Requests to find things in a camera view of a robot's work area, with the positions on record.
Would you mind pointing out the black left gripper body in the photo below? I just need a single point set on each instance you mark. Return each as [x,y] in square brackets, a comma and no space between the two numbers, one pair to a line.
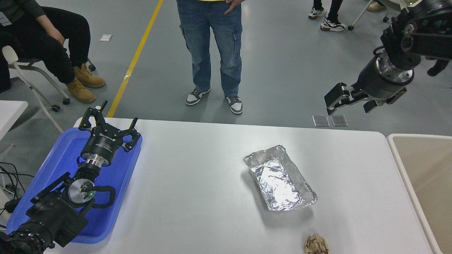
[102,144]

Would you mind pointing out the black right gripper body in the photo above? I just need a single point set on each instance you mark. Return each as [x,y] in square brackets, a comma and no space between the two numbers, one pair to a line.
[372,83]

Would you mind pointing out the rectangular foil tray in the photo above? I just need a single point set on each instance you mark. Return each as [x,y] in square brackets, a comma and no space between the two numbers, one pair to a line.
[279,180]

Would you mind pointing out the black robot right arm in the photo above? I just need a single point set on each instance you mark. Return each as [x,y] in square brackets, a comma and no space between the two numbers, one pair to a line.
[427,31]

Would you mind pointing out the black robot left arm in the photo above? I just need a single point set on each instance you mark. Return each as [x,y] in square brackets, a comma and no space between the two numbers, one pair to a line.
[53,215]

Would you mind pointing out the clear floor plate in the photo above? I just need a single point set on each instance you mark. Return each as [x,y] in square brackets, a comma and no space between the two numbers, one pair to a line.
[339,120]
[320,120]

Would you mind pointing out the person's hand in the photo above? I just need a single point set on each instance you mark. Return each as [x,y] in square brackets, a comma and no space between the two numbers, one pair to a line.
[233,4]
[56,35]

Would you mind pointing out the blue plastic tray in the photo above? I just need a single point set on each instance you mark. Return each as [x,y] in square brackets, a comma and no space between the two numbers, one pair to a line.
[63,151]

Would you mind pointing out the wheeled chair with cloth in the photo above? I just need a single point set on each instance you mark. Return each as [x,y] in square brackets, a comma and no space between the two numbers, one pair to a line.
[360,16]

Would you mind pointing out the person in black-white sneakers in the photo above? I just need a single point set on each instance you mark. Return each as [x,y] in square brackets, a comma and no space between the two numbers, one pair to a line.
[332,24]

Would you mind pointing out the white wheeled chair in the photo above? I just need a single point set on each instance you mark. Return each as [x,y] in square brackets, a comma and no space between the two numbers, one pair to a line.
[35,72]

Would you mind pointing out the person in beige shoes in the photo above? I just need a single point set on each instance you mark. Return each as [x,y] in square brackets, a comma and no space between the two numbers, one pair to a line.
[376,7]

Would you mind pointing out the large pale bin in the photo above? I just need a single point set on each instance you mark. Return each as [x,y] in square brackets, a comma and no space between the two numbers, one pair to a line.
[427,165]

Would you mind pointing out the white side table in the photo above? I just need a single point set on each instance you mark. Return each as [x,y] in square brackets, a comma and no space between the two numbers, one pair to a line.
[10,109]

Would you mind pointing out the seated person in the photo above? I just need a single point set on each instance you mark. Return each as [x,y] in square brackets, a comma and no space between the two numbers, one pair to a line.
[42,49]

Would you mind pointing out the standing person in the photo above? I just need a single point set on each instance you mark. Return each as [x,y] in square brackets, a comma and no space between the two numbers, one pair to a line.
[208,42]

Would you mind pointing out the crumpled tan paper ball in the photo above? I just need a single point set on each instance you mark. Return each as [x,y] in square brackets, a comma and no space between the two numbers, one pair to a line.
[316,245]

